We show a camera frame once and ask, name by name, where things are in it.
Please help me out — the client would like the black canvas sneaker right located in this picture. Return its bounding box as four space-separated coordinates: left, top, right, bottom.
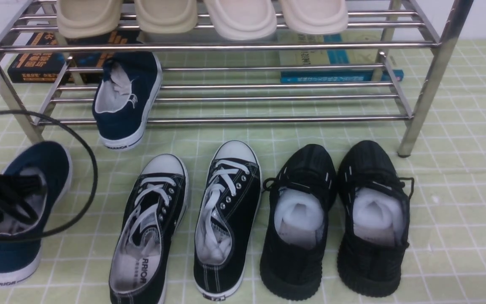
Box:
193 140 262 301

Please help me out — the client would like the black knit sneaker left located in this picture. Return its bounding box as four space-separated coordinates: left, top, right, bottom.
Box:
259 144 336 301

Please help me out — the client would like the black canvas sneaker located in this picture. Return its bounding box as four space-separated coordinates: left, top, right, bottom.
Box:
108 154 189 304
193 140 262 301

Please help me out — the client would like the navy slip-on shoe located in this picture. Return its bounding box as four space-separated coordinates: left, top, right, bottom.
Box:
92 52 163 151
0 141 73 286

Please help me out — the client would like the cream slipper far right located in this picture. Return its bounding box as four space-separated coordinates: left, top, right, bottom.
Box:
279 0 348 35

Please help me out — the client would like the black cable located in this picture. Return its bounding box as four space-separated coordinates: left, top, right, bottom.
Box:
0 109 99 242

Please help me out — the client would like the beige slipper far left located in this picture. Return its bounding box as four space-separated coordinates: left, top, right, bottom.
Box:
57 0 123 38

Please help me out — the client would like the black canvas sneaker left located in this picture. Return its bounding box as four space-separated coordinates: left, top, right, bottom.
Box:
108 154 189 304

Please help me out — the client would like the blue cream book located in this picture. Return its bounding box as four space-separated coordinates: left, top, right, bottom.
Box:
276 30 381 83

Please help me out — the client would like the black orange book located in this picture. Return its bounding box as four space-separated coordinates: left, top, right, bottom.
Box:
7 31 139 83

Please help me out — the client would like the black knit sneaker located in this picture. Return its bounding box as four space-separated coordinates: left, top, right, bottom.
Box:
259 144 336 301
336 140 415 298

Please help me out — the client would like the cream slipper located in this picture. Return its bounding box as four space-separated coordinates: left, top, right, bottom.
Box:
279 0 348 35
204 0 277 41

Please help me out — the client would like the black knit sneaker right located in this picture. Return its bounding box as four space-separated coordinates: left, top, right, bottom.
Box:
336 140 415 298

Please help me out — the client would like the beige slipper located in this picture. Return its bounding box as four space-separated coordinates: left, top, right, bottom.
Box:
134 0 197 33
57 0 123 38

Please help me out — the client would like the green checked tablecloth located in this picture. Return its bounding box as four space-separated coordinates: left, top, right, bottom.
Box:
0 40 486 304

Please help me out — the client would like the steel shoe rack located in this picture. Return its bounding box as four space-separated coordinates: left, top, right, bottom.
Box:
0 0 474 158

